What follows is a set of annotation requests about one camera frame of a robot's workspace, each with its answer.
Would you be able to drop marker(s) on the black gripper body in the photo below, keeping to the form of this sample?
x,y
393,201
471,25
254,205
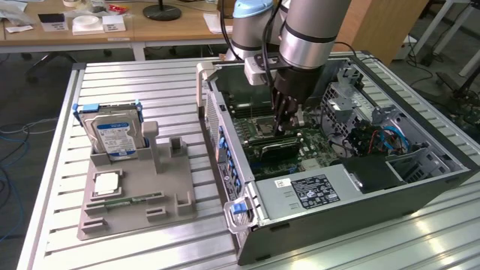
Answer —
x,y
298,83

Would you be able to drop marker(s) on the small metal disk bay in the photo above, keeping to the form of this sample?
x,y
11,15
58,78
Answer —
x,y
421,166

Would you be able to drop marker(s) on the hard disk with blue caddy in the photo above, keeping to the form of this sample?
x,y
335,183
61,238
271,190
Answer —
x,y
113,135

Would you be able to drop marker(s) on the silver CPU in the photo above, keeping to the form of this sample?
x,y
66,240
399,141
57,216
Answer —
x,y
107,184

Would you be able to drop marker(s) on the CPU socket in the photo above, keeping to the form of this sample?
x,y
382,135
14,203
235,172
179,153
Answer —
x,y
265,128

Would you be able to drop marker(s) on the red packet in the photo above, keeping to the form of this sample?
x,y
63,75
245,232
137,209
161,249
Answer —
x,y
117,9

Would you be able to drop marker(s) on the white box with tape roll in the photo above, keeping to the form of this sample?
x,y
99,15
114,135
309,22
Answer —
x,y
89,28

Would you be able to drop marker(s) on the wooden cabinet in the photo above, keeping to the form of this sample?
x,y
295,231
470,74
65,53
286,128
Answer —
x,y
383,28

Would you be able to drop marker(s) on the grey power supply unit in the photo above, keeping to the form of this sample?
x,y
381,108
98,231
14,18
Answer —
x,y
278,197

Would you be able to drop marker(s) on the white table frame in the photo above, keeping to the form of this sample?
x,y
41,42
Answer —
x,y
471,63

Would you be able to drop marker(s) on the plain white box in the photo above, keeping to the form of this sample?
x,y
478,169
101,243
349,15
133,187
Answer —
x,y
114,22

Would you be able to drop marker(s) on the green motherboard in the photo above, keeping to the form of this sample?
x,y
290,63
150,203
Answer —
x,y
319,143

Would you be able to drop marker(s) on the metal disk bay cage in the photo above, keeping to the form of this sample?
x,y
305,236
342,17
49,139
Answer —
x,y
345,112

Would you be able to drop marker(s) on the Nvidia graphics card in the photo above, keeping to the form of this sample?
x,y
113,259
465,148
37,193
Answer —
x,y
279,153

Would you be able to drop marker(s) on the dark grey PC case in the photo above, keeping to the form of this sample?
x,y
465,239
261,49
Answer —
x,y
338,225

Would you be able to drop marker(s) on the black lamp base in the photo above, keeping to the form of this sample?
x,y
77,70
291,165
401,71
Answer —
x,y
162,13

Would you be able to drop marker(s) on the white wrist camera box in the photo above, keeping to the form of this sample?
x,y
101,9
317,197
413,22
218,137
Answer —
x,y
257,73

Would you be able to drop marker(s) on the brown cardboard box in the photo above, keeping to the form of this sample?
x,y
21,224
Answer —
x,y
227,8

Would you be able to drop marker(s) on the white box with black lid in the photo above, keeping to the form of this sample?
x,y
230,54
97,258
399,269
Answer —
x,y
54,26

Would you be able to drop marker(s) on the clear plastic bags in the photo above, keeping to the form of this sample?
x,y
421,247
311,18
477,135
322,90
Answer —
x,y
11,14

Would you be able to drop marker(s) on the black RAM slot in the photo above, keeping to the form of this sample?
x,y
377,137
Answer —
x,y
253,113
251,106

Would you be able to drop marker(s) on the small dark object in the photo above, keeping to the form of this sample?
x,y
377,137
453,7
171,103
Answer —
x,y
98,8

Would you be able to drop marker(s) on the white paper stack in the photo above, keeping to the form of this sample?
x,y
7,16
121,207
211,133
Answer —
x,y
213,25

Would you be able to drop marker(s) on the wooden desk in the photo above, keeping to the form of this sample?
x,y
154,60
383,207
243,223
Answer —
x,y
169,31

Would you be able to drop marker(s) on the RAM stick with black heatspreader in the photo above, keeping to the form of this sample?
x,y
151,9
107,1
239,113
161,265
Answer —
x,y
259,143

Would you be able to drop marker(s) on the grey printed parts rack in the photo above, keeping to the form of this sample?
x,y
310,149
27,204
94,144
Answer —
x,y
131,219

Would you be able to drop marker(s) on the black floor stand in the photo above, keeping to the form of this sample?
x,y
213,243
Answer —
x,y
462,90

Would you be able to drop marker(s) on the white tape roll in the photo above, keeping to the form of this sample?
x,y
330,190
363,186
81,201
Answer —
x,y
71,2

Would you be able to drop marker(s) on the white paper label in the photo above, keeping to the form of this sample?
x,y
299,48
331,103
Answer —
x,y
19,28

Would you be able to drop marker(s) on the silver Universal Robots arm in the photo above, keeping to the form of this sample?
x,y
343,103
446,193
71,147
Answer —
x,y
311,28

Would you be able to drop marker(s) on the green RAM stick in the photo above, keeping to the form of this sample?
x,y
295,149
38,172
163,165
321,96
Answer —
x,y
123,202

